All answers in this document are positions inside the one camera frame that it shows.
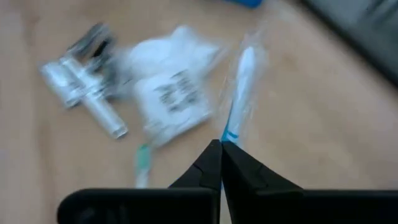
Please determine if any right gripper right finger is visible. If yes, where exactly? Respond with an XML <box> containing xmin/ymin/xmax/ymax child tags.
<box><xmin>222</xmin><ymin>141</ymin><xmax>398</xmax><ymax>224</ymax></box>

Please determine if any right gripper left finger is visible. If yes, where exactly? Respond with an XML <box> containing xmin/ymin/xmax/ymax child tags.
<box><xmin>57</xmin><ymin>139</ymin><xmax>223</xmax><ymax>224</ymax></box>

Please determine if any white green bagged toothbrush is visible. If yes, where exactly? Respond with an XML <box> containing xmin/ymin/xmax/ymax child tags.
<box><xmin>134</xmin><ymin>142</ymin><xmax>154</xmax><ymax>189</ymax></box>

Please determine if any white printed cotton pads bag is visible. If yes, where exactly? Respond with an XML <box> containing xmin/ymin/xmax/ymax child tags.
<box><xmin>134</xmin><ymin>68</ymin><xmax>214</xmax><ymax>147</ymax></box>

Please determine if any bagged silver nail clipper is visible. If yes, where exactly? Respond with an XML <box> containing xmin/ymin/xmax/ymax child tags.
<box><xmin>66</xmin><ymin>22</ymin><xmax>118</xmax><ymax>74</ymax></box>
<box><xmin>39</xmin><ymin>60</ymin><xmax>82</xmax><ymax>109</ymax></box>
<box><xmin>60</xmin><ymin>57</ymin><xmax>129</xmax><ymax>140</ymax></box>

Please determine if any white blue bagged toothbrush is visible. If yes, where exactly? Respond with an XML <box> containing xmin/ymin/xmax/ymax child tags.
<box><xmin>221</xmin><ymin>29</ymin><xmax>267</xmax><ymax>147</ymax></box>

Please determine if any blue plastic basket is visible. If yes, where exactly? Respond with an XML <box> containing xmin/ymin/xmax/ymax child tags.
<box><xmin>225</xmin><ymin>0</ymin><xmax>264</xmax><ymax>9</ymax></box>

